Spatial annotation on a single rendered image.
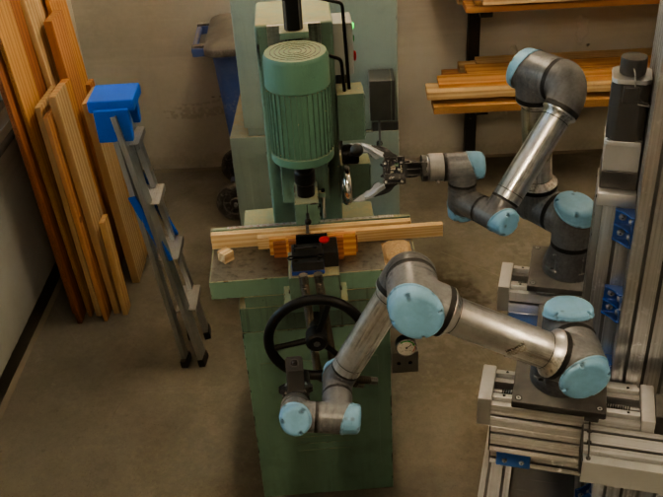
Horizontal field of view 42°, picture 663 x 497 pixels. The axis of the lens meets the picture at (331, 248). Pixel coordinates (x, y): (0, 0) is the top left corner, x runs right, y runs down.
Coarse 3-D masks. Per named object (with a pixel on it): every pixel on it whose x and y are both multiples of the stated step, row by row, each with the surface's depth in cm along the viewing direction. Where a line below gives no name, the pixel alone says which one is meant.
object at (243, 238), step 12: (276, 228) 260; (288, 228) 260; (300, 228) 259; (312, 228) 259; (324, 228) 259; (336, 228) 260; (348, 228) 260; (216, 240) 260; (228, 240) 260; (240, 240) 260; (252, 240) 260
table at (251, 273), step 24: (408, 240) 260; (216, 264) 254; (240, 264) 253; (264, 264) 253; (360, 264) 250; (384, 264) 250; (216, 288) 248; (240, 288) 248; (264, 288) 249; (288, 288) 247
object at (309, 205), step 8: (296, 184) 257; (296, 192) 253; (296, 200) 249; (304, 200) 249; (312, 200) 249; (296, 208) 248; (304, 208) 248; (312, 208) 249; (296, 216) 250; (304, 216) 250; (312, 216) 250; (304, 224) 251
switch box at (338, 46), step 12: (348, 12) 261; (336, 24) 253; (348, 24) 253; (336, 36) 255; (348, 36) 255; (336, 48) 257; (348, 48) 257; (336, 60) 259; (348, 60) 259; (336, 72) 261
